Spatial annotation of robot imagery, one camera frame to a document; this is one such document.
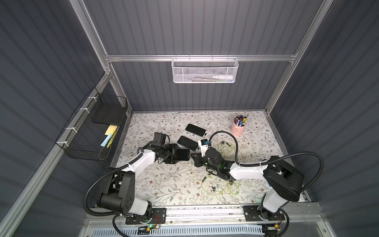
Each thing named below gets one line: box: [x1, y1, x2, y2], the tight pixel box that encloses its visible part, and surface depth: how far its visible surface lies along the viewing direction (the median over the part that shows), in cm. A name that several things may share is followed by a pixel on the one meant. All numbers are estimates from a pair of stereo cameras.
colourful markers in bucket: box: [233, 115, 248, 127], surface depth 100 cm
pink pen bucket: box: [230, 121, 247, 137], surface depth 101 cm
